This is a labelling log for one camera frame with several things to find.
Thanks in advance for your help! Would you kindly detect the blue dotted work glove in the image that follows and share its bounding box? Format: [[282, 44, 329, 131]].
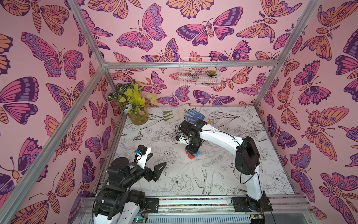
[[184, 108, 211, 124]]

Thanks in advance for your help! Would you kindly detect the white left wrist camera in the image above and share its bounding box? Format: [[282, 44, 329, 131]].
[[135, 145, 152, 169]]

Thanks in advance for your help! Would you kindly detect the small green item in basket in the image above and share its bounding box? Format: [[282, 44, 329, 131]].
[[207, 71, 217, 76]]

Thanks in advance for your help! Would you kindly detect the white green work glove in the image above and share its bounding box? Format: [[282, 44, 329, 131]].
[[163, 103, 193, 122]]

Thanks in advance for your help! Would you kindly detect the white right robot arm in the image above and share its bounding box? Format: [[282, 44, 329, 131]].
[[176, 120, 273, 212]]

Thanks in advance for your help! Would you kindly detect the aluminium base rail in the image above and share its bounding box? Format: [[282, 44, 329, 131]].
[[76, 194, 317, 224]]

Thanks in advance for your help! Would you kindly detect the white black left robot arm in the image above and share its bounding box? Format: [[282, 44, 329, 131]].
[[92, 153, 167, 224]]

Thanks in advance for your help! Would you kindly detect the long blue lego brick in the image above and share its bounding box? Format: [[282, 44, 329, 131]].
[[192, 151, 200, 157]]

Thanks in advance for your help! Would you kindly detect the potted plant in glass vase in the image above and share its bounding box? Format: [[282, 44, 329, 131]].
[[108, 81, 158, 126]]

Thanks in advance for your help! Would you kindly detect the aluminium frame profile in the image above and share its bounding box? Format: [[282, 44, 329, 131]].
[[1, 1, 320, 224]]

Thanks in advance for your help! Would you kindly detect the white wire basket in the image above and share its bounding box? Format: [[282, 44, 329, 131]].
[[177, 61, 222, 88]]

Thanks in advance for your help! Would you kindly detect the long red lego brick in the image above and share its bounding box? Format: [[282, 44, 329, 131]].
[[186, 151, 196, 160]]

